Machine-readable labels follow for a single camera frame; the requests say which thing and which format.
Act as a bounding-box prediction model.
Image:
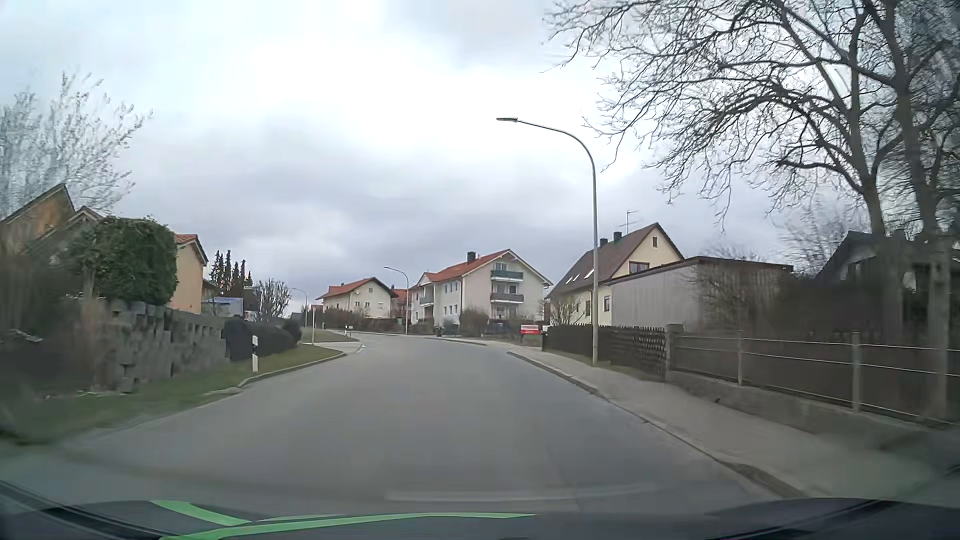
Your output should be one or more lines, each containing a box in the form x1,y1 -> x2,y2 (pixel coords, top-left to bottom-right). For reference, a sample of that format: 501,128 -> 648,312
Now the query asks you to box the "white house with red roof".
408,249 -> 554,330

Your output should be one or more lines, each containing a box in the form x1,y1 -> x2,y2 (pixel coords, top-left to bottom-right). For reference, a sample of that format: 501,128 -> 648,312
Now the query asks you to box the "cream house with red roof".
315,276 -> 399,321

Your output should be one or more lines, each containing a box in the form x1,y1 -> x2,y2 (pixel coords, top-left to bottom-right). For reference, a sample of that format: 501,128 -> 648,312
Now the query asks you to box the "yellow house with brown roof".
546,222 -> 685,327

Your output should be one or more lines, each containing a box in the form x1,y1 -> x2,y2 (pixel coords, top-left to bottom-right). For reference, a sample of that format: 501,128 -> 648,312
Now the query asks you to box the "dark wooden lattice fence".
543,323 -> 669,378

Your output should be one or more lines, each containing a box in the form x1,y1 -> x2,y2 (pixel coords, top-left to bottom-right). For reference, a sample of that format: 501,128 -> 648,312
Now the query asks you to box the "grey asphalt road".
0,330 -> 781,519

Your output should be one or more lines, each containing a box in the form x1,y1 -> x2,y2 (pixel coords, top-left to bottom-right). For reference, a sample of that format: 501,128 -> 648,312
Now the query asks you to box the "small bare tree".
256,278 -> 293,320

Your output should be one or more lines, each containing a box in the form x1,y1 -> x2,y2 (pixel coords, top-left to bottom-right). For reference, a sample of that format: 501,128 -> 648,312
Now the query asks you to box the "grey flat-roofed garage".
604,255 -> 795,336

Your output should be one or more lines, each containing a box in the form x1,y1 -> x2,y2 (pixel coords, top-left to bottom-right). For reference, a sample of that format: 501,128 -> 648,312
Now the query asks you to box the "dark trimmed hedge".
222,314 -> 303,363

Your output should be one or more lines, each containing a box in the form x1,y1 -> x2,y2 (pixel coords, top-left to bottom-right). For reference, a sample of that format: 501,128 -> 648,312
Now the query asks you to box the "group of dark conifers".
207,249 -> 255,299

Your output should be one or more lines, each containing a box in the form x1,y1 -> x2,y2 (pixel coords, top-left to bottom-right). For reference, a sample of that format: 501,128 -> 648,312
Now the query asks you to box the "car's own bonnet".
0,480 -> 960,540

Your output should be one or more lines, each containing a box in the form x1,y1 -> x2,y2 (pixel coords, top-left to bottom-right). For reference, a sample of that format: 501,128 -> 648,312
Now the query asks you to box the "grey paved pavement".
433,335 -> 960,507

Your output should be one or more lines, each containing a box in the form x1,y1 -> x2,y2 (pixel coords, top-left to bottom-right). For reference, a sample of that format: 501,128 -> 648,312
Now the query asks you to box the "orange house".
166,233 -> 210,315

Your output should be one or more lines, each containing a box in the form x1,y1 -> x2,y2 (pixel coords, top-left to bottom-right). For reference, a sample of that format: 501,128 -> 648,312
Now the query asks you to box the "round green trimmed bush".
69,216 -> 180,306

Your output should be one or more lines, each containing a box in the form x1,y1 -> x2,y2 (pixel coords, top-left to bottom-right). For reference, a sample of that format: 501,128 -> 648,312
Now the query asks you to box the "grass verge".
0,327 -> 360,445

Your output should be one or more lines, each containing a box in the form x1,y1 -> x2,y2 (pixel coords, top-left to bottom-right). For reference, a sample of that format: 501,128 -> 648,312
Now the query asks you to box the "dark-roofed house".
816,229 -> 960,295

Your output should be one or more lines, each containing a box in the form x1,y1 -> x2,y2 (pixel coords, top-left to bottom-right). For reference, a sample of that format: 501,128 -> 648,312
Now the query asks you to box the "large bare tree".
546,0 -> 960,420

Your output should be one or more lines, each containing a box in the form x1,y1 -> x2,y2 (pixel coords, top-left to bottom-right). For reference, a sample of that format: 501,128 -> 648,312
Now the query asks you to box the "bare birch tree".
0,71 -> 151,219

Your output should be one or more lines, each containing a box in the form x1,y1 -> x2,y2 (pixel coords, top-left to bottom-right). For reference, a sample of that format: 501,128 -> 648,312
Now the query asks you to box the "brown wooden house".
0,183 -> 105,260

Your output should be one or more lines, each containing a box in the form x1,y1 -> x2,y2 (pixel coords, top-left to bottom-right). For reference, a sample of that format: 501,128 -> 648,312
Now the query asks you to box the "tall curved lamp post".
495,116 -> 601,367

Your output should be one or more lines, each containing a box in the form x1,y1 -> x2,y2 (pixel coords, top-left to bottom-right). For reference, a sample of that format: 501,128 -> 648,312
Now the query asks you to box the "grey stone block wall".
90,297 -> 230,393

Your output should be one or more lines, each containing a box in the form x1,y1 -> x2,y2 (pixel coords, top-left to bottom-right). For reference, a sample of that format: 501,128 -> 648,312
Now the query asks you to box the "grey metal rail fence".
664,324 -> 960,429

